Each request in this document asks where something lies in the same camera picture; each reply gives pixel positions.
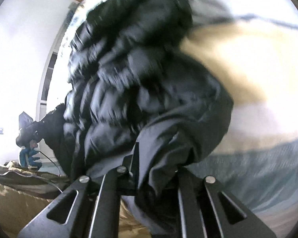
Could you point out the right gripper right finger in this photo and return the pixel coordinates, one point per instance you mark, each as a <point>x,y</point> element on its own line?
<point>189,221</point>

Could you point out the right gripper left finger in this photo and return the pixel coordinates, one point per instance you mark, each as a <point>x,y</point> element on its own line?
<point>130,176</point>

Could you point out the black puffer down jacket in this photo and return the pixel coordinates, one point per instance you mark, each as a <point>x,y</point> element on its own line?
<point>132,85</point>

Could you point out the blue-gloved left hand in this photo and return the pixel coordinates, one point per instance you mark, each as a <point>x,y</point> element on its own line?
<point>28,157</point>

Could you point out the striped blue yellow duvet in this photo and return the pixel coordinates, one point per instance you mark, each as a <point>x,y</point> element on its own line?
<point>251,46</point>

